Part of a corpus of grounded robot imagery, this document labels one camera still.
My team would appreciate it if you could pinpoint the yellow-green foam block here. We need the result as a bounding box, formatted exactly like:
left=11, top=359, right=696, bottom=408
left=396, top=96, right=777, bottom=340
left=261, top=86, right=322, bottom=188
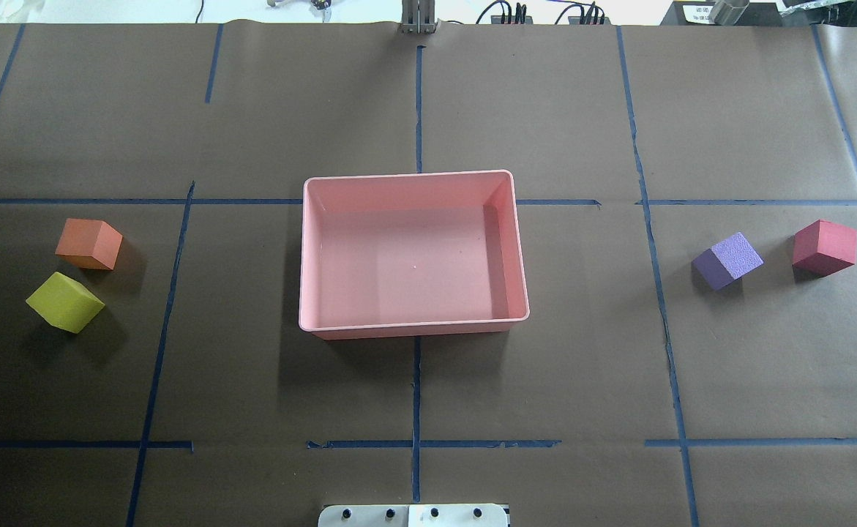
left=26, top=272, right=105, bottom=334

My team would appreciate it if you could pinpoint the red foam block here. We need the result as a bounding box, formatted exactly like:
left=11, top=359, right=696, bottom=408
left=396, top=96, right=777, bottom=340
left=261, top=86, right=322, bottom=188
left=792, top=219, right=857, bottom=277

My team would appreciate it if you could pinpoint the pink plastic bin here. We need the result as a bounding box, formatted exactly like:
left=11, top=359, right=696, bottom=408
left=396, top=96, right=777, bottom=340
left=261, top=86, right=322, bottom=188
left=298, top=169, right=531, bottom=340

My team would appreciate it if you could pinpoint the purple foam block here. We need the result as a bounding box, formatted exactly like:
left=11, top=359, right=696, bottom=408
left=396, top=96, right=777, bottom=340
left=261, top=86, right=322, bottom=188
left=692, top=231, right=765, bottom=291

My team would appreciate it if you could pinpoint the orange foam block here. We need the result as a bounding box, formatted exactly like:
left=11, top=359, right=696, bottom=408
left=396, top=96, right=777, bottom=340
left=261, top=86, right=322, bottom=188
left=56, top=219, right=124, bottom=271

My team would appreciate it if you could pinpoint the aluminium frame post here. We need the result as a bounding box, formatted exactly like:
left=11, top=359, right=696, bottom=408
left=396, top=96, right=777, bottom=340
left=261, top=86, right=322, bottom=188
left=399, top=0, right=438, bottom=34

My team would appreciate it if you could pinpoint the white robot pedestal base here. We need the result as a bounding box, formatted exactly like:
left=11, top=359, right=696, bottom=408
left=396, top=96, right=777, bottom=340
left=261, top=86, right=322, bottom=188
left=317, top=503, right=511, bottom=526

